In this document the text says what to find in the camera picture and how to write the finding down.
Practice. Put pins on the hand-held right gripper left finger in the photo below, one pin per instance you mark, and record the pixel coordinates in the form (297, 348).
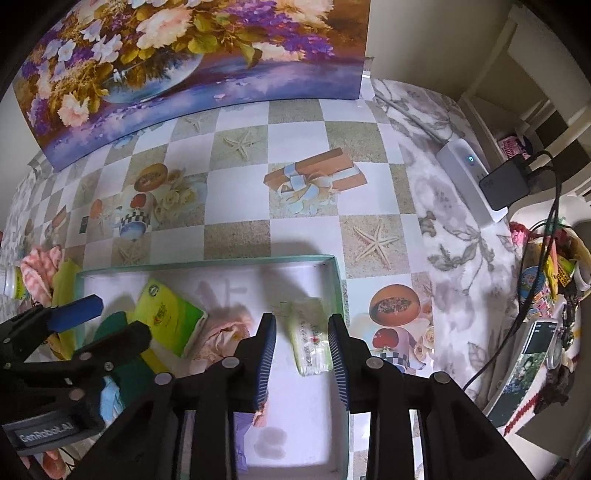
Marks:
(265, 360)

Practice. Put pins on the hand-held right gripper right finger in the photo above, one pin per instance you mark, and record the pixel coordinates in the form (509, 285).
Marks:
(339, 360)

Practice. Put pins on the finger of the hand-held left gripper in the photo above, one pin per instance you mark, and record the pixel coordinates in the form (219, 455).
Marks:
(120, 341)
(76, 313)

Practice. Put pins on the lime green cloth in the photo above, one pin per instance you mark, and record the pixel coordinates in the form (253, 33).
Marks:
(64, 281)

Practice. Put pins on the pale green tissue pack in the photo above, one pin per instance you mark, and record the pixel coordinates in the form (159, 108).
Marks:
(309, 341)

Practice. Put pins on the dark green yellow sponge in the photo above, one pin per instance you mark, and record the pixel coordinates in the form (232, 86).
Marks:
(134, 383)

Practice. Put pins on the light pink cloth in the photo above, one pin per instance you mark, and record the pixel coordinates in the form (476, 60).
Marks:
(221, 337)

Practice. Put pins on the pink white striped fluffy cloth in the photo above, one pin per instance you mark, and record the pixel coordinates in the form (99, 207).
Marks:
(41, 272)

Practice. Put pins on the light blue cloth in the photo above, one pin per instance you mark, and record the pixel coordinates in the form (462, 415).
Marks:
(111, 399)

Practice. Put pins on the teal rimmed white tray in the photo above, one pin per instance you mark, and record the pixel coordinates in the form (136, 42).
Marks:
(295, 415)

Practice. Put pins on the purple cloth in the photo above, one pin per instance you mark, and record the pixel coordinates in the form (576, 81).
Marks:
(242, 443)

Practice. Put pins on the white bottle green label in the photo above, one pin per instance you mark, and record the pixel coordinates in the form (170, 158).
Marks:
(14, 281)

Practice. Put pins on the smartphone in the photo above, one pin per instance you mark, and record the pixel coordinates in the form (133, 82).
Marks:
(526, 369)

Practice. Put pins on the red crochet trimmed mat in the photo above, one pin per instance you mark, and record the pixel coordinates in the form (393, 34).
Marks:
(526, 410)

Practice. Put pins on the white power strip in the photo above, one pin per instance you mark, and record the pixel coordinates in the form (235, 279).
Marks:
(461, 166)

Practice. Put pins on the basket of small clutter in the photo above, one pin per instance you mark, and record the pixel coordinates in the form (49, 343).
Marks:
(554, 263)

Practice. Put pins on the floral painting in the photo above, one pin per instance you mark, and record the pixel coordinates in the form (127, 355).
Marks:
(184, 46)

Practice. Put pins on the white chair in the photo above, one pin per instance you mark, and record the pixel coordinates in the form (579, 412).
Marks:
(508, 69)

